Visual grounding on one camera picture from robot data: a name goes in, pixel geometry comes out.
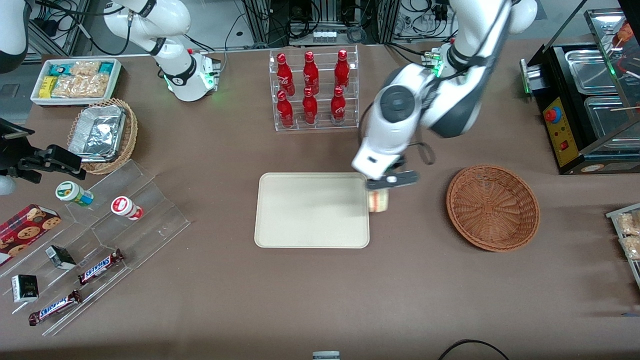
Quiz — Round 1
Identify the black floor cable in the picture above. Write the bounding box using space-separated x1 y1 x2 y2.
438 338 511 360

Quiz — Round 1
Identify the green lid yogurt cup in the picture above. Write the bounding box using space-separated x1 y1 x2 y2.
55 181 95 208

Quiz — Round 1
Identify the triangular sandwich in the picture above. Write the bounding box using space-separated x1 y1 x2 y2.
368 188 391 214

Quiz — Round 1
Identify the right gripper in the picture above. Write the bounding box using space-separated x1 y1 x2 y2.
0 144 87 196

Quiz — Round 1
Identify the light wicker basket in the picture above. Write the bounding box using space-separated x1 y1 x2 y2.
67 98 139 176

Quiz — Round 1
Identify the red cola bottle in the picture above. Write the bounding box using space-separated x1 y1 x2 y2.
276 52 295 97
302 50 320 96
330 86 347 124
334 49 351 90
276 90 295 129
301 87 319 125

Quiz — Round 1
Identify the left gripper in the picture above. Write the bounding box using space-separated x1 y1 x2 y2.
351 136 419 191

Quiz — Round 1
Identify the round brown wicker basket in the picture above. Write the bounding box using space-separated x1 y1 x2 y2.
446 165 541 253

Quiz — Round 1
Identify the yellow snack packet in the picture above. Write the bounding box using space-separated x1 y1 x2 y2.
38 75 59 99

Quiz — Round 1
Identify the clear bag of crackers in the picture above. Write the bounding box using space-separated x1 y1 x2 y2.
51 74 110 99
70 60 101 77

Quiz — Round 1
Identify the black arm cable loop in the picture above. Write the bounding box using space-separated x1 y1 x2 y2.
409 141 436 166

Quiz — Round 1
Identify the beige plastic serving tray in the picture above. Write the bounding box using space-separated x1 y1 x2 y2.
254 172 371 249

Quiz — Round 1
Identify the snickers chocolate bar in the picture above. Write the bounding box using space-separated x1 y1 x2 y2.
28 289 83 327
77 248 126 287

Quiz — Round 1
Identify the clear acrylic tiered stand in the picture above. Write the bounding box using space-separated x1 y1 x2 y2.
0 159 192 337

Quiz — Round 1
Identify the black food warmer machine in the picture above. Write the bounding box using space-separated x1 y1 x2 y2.
519 0 640 176

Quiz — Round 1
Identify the small black box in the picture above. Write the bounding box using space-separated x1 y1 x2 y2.
45 244 77 271
11 273 40 304

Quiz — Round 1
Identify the clear acrylic bottle rack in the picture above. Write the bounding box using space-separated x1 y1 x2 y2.
269 45 360 133

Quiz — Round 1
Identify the metal tray with snacks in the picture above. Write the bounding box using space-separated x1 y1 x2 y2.
605 202 640 289

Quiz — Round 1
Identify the white snack bin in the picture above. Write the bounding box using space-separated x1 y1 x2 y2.
30 57 123 107

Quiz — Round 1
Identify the red lid yogurt cup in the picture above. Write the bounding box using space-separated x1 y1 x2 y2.
110 196 145 222

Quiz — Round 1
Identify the clear bag of pastry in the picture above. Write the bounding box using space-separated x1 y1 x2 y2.
615 211 640 237
620 236 640 261

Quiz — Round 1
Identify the aluminium foil container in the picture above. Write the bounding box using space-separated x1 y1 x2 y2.
68 104 127 164

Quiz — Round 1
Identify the red tartan cookie box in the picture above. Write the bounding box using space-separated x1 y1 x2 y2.
0 203 63 268

